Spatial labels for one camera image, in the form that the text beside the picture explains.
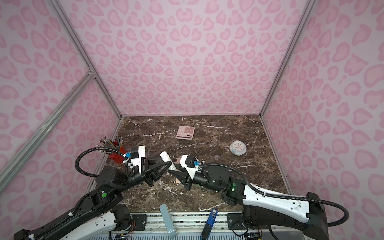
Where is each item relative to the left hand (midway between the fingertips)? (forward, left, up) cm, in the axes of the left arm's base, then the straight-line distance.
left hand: (170, 161), depth 54 cm
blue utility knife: (-19, -13, -31) cm, 38 cm away
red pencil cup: (+19, +39, -32) cm, 54 cm away
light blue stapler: (-18, +3, -32) cm, 37 cm away
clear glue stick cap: (+21, -22, -37) cm, 48 cm away
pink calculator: (+41, -1, -36) cm, 54 cm away
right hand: (0, 0, -5) cm, 5 cm away
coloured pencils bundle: (+23, +42, -20) cm, 51 cm away
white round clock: (+27, -36, -35) cm, 57 cm away
